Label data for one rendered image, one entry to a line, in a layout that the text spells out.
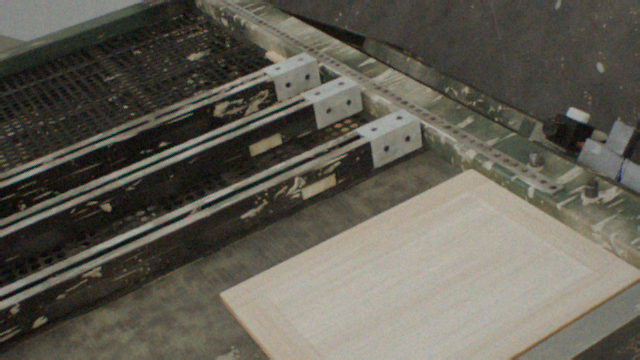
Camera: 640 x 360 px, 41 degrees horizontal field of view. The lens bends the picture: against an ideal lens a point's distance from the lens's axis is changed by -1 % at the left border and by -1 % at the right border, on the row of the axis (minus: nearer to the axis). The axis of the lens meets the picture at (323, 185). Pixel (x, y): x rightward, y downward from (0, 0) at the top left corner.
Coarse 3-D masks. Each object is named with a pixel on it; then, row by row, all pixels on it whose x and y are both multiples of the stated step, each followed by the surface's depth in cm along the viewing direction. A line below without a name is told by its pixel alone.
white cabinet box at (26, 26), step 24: (0, 0) 471; (24, 0) 478; (48, 0) 485; (72, 0) 492; (96, 0) 499; (120, 0) 506; (144, 0) 514; (0, 24) 477; (24, 24) 484; (48, 24) 491; (72, 24) 498
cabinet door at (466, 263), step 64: (448, 192) 165; (320, 256) 154; (384, 256) 152; (448, 256) 149; (512, 256) 147; (576, 256) 144; (256, 320) 143; (320, 320) 141; (384, 320) 138; (448, 320) 136; (512, 320) 134; (576, 320) 133
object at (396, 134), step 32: (384, 128) 178; (416, 128) 180; (320, 160) 172; (352, 160) 175; (384, 160) 179; (224, 192) 167; (256, 192) 165; (288, 192) 169; (160, 224) 161; (192, 224) 161; (224, 224) 164; (256, 224) 169; (96, 256) 157; (128, 256) 156; (160, 256) 160; (32, 288) 150; (64, 288) 152; (96, 288) 155; (0, 320) 148; (32, 320) 151
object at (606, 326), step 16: (608, 304) 130; (624, 304) 130; (592, 320) 128; (608, 320) 128; (624, 320) 127; (560, 336) 126; (576, 336) 126; (592, 336) 125; (608, 336) 126; (624, 336) 128; (528, 352) 125; (544, 352) 124; (560, 352) 124; (576, 352) 123; (592, 352) 125; (608, 352) 127
